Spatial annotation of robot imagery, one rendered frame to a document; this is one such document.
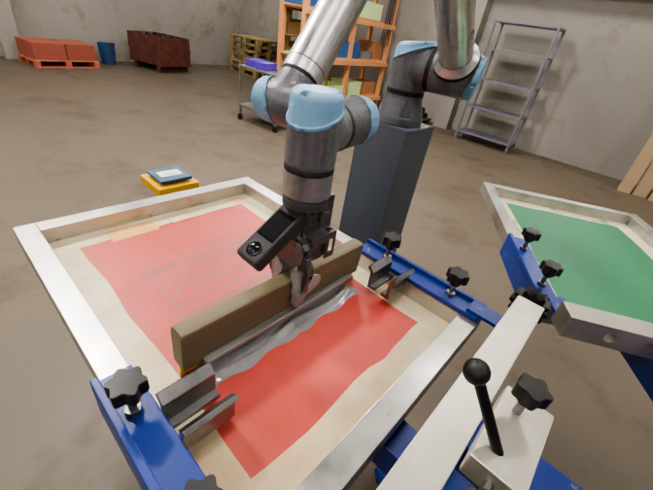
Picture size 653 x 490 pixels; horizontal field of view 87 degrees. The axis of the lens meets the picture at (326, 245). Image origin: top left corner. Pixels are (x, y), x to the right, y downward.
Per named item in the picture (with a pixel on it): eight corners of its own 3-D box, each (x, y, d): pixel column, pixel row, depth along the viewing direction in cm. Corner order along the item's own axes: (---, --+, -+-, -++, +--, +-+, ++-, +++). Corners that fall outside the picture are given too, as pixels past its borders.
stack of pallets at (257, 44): (281, 79, 946) (284, 42, 899) (257, 79, 889) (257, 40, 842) (253, 70, 1008) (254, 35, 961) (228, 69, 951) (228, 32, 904)
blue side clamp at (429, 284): (352, 267, 84) (357, 244, 81) (363, 261, 88) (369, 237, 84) (464, 341, 69) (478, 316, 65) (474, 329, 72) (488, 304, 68)
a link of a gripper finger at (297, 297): (325, 302, 64) (326, 260, 60) (301, 317, 60) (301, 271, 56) (313, 296, 66) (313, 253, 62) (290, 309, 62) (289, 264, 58)
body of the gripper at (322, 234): (333, 258, 61) (345, 197, 54) (297, 276, 55) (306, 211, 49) (303, 238, 65) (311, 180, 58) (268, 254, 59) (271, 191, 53)
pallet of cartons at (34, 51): (86, 61, 747) (82, 40, 725) (102, 69, 704) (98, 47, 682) (17, 59, 667) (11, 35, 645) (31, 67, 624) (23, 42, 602)
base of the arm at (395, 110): (391, 114, 121) (397, 84, 115) (429, 125, 113) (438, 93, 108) (365, 117, 111) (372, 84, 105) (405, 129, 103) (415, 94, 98)
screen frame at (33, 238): (17, 243, 72) (12, 227, 70) (247, 187, 111) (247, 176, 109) (235, 630, 32) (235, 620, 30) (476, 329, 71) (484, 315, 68)
